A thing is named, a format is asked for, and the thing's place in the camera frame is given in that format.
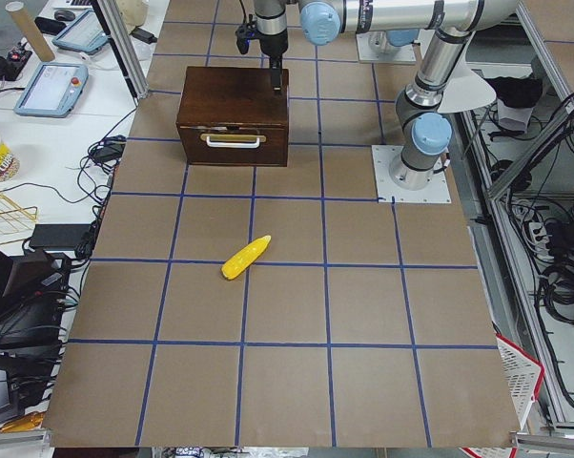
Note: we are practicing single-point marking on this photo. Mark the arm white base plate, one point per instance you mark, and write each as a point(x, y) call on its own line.
point(390, 47)
point(395, 183)

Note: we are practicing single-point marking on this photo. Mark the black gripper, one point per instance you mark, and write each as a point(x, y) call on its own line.
point(273, 44)

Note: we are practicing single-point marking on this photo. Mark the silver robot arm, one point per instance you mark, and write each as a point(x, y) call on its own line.
point(322, 22)
point(427, 132)

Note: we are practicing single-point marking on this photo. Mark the aluminium frame post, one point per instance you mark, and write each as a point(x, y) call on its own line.
point(109, 16)

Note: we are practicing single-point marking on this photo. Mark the gold wire rack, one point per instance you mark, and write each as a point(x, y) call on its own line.
point(16, 222)

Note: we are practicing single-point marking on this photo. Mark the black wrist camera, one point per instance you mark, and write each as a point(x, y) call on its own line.
point(245, 33)

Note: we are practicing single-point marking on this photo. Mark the near blue teach pendant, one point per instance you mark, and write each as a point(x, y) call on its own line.
point(53, 90)

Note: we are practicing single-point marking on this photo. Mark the dark wooden drawer cabinet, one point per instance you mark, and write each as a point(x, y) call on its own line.
point(233, 96)

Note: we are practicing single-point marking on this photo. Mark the cardboard tube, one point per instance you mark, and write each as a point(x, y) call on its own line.
point(26, 25)

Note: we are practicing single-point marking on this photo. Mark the far blue teach pendant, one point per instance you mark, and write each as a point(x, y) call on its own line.
point(83, 34)

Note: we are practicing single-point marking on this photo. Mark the wooden drawer with white handle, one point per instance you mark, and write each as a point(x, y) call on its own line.
point(233, 145)

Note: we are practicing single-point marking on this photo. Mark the black power adapter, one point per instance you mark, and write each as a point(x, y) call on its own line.
point(143, 35)

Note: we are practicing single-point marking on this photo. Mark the blue teach pendant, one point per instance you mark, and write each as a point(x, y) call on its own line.
point(83, 34)
point(53, 90)

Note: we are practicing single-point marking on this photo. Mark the white red plastic basket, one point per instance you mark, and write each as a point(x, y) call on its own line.
point(524, 376)

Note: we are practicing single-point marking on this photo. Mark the yellow corn cob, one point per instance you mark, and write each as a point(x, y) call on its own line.
point(246, 256)

